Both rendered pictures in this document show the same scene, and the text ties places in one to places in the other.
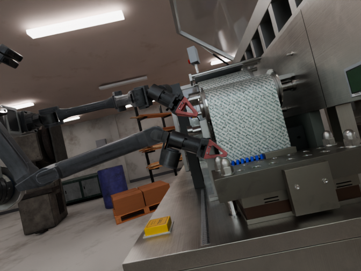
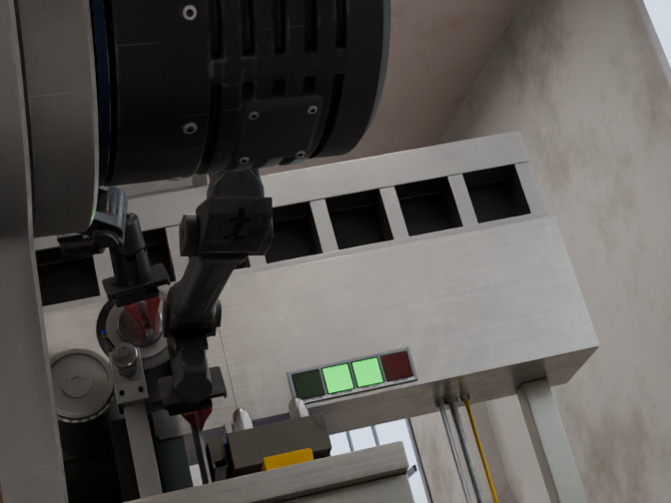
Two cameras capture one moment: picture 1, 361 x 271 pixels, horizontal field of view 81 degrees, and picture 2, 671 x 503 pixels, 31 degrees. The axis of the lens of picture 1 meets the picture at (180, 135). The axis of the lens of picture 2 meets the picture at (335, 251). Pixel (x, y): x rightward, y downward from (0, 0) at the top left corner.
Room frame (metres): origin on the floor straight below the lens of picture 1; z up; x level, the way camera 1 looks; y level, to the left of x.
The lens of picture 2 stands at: (1.00, 1.82, 0.52)
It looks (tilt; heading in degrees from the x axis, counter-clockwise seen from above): 22 degrees up; 254
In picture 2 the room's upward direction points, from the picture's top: 15 degrees counter-clockwise
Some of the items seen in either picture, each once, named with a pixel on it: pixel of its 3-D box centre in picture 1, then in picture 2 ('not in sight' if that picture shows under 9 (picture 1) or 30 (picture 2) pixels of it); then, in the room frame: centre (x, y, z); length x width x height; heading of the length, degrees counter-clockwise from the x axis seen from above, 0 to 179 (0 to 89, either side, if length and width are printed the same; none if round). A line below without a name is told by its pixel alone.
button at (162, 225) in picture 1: (158, 225); (287, 466); (0.66, 0.13, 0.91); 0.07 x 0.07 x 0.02; 85
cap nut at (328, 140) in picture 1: (327, 137); not in sight; (0.64, -0.43, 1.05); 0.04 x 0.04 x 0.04
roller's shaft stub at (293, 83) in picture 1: (283, 86); not in sight; (0.77, -0.41, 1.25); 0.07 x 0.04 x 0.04; 85
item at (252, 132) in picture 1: (251, 135); (194, 419); (0.72, -0.23, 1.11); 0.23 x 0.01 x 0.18; 85
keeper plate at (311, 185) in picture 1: (310, 187); not in sight; (0.51, -0.27, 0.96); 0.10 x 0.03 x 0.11; 85
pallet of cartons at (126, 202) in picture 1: (141, 199); not in sight; (4.38, 1.08, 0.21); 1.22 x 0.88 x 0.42; 106
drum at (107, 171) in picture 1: (114, 185); not in sight; (5.48, 1.96, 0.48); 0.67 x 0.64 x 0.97; 0
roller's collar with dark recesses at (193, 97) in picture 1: (195, 99); not in sight; (1.05, -0.11, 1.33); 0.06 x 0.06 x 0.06; 85
